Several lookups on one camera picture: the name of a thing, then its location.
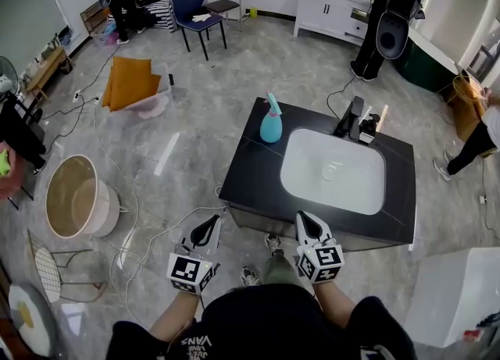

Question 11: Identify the black faucet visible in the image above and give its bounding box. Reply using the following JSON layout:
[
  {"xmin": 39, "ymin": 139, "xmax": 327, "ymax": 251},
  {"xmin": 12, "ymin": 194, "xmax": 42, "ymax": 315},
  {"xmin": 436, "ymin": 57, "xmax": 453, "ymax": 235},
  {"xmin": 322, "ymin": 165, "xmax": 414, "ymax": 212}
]
[{"xmin": 334, "ymin": 95, "xmax": 365, "ymax": 141}]

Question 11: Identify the black floor cable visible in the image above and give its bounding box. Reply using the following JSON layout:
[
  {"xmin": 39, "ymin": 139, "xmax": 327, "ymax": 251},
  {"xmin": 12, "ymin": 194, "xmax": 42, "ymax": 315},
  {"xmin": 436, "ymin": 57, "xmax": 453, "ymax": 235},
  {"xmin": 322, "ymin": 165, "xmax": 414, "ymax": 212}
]
[{"xmin": 326, "ymin": 73, "xmax": 359, "ymax": 119}]

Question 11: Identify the white floor cable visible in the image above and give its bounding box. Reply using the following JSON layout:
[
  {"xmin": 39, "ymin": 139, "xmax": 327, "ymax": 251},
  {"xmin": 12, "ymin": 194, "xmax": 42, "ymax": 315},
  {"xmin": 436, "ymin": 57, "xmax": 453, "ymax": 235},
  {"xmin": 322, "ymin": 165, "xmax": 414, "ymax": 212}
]
[{"xmin": 91, "ymin": 104, "xmax": 227, "ymax": 324}]

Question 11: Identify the wooden bench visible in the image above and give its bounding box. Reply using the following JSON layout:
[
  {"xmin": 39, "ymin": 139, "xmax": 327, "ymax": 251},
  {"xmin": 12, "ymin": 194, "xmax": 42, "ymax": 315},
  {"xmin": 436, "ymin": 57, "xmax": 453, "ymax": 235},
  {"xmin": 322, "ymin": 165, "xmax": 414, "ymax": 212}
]
[{"xmin": 25, "ymin": 46, "xmax": 73, "ymax": 102}]

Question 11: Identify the white egg-pattern round seat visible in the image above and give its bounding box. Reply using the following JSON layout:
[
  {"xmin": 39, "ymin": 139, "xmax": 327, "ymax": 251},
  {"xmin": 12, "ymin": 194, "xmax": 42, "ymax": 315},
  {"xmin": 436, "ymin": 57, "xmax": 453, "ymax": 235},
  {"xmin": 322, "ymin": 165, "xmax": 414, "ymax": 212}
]
[{"xmin": 7, "ymin": 283, "xmax": 52, "ymax": 358}]

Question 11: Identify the round beige drum table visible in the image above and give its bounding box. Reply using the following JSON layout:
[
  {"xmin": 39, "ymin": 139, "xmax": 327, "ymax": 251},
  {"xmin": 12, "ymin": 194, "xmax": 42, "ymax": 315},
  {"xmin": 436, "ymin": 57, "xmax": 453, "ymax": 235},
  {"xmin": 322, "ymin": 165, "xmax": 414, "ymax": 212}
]
[{"xmin": 45, "ymin": 154, "xmax": 121, "ymax": 239}]

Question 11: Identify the person's right sneaker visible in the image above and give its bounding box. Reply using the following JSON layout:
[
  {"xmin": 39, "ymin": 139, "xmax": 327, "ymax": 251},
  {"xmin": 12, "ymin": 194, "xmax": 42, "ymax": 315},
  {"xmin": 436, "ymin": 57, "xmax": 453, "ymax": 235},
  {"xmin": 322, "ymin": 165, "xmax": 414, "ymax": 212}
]
[{"xmin": 264, "ymin": 232, "xmax": 283, "ymax": 256}]

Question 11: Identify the clear storage box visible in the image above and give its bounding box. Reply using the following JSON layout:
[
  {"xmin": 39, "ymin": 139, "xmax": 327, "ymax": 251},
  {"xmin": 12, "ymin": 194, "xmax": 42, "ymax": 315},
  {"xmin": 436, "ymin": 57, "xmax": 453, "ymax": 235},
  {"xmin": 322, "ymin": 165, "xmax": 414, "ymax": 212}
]
[{"xmin": 90, "ymin": 22, "xmax": 118, "ymax": 46}]

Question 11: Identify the white box-shaped unit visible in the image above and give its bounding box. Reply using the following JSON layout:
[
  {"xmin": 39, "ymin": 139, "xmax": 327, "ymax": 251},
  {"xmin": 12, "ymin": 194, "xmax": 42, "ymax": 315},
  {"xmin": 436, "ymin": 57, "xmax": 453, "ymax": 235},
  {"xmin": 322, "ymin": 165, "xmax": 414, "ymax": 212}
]
[{"xmin": 404, "ymin": 247, "xmax": 500, "ymax": 348}]

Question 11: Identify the metal wire rack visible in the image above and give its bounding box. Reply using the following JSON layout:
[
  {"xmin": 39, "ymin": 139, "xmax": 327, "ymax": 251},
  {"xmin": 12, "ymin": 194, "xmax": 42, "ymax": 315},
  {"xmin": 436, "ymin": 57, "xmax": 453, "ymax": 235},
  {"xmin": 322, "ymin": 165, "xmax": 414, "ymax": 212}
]
[{"xmin": 80, "ymin": 1, "xmax": 110, "ymax": 35}]

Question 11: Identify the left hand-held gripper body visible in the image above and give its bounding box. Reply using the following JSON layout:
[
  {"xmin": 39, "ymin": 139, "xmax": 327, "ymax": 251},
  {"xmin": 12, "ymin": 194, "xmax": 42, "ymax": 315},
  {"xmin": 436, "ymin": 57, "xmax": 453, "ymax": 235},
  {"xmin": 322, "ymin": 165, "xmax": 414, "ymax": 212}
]
[{"xmin": 166, "ymin": 244, "xmax": 220, "ymax": 296}]

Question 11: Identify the white sink basin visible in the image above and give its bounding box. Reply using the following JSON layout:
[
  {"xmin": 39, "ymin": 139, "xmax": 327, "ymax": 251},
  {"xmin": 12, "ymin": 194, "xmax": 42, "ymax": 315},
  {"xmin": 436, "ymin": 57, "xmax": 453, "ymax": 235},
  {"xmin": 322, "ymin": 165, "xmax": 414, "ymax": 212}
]
[{"xmin": 280, "ymin": 127, "xmax": 387, "ymax": 216}]

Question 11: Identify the black oval pack unit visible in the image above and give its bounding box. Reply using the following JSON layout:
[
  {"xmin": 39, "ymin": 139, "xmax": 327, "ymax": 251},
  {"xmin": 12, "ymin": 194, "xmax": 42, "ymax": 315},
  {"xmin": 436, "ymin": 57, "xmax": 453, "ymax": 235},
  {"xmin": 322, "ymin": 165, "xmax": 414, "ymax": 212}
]
[{"xmin": 375, "ymin": 10, "xmax": 410, "ymax": 59}]

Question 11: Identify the person's sneaker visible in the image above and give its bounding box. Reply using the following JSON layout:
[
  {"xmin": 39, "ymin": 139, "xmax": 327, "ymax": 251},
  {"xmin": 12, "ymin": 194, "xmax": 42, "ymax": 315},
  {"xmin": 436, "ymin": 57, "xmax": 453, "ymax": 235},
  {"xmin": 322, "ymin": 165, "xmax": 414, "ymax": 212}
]
[
  {"xmin": 264, "ymin": 232, "xmax": 283, "ymax": 256},
  {"xmin": 240, "ymin": 266, "xmax": 262, "ymax": 287}
]

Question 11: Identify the brown wooden cabinet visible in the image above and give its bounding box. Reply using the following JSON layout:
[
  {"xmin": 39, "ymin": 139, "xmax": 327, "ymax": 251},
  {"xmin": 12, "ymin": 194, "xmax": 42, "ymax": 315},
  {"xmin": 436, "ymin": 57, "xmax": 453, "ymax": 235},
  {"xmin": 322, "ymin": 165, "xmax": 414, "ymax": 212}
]
[{"xmin": 445, "ymin": 77, "xmax": 489, "ymax": 143}]

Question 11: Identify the small camera on white base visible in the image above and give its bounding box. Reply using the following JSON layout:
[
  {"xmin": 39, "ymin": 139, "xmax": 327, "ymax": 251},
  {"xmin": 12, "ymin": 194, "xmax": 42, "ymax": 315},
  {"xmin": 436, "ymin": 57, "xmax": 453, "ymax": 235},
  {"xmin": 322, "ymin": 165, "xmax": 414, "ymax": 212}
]
[{"xmin": 358, "ymin": 112, "xmax": 381, "ymax": 144}]

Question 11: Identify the black white striped sofa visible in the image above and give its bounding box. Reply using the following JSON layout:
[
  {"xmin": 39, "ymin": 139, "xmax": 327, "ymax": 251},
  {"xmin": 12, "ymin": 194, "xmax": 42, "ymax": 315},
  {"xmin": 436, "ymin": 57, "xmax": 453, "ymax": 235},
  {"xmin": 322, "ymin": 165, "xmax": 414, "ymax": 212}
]
[{"xmin": 134, "ymin": 0, "xmax": 198, "ymax": 34}]

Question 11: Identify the white vanity cabinet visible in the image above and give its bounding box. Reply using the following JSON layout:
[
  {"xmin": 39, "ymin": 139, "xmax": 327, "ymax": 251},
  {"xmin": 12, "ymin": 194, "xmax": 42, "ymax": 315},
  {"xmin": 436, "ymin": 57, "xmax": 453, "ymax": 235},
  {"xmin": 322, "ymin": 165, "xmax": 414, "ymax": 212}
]
[{"xmin": 292, "ymin": 0, "xmax": 376, "ymax": 45}]

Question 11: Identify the teal spray bottle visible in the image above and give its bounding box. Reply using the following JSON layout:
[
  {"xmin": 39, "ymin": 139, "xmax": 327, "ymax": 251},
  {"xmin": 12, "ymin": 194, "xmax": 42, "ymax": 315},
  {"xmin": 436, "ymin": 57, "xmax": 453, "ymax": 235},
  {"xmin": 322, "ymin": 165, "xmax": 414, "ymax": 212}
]
[{"xmin": 259, "ymin": 91, "xmax": 284, "ymax": 144}]

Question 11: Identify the blue chair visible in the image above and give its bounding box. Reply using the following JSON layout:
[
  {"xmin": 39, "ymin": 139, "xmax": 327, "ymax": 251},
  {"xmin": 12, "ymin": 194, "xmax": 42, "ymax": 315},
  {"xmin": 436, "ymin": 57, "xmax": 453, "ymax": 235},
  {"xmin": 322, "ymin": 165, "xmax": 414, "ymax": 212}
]
[{"xmin": 170, "ymin": 0, "xmax": 228, "ymax": 62}]

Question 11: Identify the person's left forearm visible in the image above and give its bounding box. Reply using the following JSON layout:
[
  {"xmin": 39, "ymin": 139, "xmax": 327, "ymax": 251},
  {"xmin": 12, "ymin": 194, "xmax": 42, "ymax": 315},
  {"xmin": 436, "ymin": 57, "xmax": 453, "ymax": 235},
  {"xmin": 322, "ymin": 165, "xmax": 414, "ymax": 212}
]
[{"xmin": 148, "ymin": 291, "xmax": 204, "ymax": 346}]

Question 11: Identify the standing fan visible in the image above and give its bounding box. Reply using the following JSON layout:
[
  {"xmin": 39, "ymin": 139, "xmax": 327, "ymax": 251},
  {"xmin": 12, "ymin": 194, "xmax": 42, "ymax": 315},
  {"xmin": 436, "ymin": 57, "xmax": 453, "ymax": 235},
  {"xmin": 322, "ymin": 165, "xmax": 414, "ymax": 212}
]
[{"xmin": 0, "ymin": 55, "xmax": 20, "ymax": 96}]

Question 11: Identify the pale pink fluffy mat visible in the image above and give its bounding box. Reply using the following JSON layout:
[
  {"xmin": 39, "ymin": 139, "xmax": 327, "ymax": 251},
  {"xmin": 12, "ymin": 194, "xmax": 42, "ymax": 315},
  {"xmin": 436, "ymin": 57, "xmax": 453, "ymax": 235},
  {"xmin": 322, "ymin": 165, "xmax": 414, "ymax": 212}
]
[{"xmin": 138, "ymin": 98, "xmax": 169, "ymax": 119}]

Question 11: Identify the person's black shirt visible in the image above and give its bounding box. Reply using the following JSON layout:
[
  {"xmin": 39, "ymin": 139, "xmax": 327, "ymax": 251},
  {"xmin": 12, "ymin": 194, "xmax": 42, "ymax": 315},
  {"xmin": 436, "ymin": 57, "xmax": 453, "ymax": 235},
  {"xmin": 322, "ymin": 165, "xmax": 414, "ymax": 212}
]
[{"xmin": 105, "ymin": 283, "xmax": 417, "ymax": 360}]

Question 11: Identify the person's left sneaker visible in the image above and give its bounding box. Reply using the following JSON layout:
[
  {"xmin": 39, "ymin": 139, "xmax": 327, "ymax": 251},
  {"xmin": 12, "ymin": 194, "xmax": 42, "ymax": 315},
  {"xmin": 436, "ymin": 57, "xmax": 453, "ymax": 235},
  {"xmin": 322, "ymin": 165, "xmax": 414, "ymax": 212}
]
[{"xmin": 240, "ymin": 266, "xmax": 262, "ymax": 287}]

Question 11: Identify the brown seat metal chair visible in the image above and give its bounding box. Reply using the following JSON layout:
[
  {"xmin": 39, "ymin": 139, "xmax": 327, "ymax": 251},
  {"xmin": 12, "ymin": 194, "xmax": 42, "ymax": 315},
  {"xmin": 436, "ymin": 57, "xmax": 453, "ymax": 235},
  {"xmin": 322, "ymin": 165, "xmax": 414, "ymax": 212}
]
[{"xmin": 205, "ymin": 0, "xmax": 244, "ymax": 31}]

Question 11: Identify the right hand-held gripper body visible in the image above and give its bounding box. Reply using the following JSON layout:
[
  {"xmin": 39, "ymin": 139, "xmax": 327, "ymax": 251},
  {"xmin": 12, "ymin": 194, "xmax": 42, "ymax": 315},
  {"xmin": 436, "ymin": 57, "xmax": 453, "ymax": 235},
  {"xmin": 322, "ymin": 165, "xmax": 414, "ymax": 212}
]
[{"xmin": 295, "ymin": 239, "xmax": 345, "ymax": 284}]

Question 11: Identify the person's right forearm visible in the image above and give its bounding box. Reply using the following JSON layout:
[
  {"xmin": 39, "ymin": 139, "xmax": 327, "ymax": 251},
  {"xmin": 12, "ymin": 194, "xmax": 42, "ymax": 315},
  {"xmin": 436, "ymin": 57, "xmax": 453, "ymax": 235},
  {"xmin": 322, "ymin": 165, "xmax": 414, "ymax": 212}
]
[{"xmin": 312, "ymin": 280, "xmax": 356, "ymax": 330}]

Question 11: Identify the dark green bathtub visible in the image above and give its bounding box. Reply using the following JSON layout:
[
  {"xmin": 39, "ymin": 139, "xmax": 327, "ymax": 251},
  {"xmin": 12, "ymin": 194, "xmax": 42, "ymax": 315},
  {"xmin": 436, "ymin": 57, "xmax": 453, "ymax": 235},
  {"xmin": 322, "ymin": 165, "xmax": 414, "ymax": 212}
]
[{"xmin": 392, "ymin": 30, "xmax": 458, "ymax": 94}]

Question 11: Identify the person's olive trouser leg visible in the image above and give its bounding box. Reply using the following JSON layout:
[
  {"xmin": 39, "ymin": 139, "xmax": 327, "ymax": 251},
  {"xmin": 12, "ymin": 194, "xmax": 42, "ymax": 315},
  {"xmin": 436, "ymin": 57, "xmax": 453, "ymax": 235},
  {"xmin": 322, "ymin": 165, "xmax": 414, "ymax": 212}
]
[{"xmin": 262, "ymin": 251, "xmax": 304, "ymax": 287}]

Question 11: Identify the black stone table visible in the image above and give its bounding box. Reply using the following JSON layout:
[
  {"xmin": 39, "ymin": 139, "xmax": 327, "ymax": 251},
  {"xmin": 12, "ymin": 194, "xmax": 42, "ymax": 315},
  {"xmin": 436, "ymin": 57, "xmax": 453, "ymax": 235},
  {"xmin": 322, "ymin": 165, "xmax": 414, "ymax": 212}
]
[{"xmin": 218, "ymin": 96, "xmax": 417, "ymax": 252}]

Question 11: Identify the wire frame chair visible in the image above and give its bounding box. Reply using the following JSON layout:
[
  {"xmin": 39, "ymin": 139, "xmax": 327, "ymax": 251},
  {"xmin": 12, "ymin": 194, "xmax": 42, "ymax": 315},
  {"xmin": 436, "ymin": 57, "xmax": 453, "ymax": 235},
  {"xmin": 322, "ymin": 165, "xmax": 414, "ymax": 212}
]
[{"xmin": 27, "ymin": 228, "xmax": 109, "ymax": 304}]

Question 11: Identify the orange cushion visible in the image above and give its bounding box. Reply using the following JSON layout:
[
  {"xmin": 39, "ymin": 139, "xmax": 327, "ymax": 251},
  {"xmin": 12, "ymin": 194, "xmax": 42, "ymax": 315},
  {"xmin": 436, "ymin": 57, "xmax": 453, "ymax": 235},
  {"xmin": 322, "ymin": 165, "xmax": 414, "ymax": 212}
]
[
  {"xmin": 111, "ymin": 56, "xmax": 154, "ymax": 105},
  {"xmin": 102, "ymin": 62, "xmax": 173, "ymax": 113},
  {"xmin": 102, "ymin": 73, "xmax": 162, "ymax": 112}
]

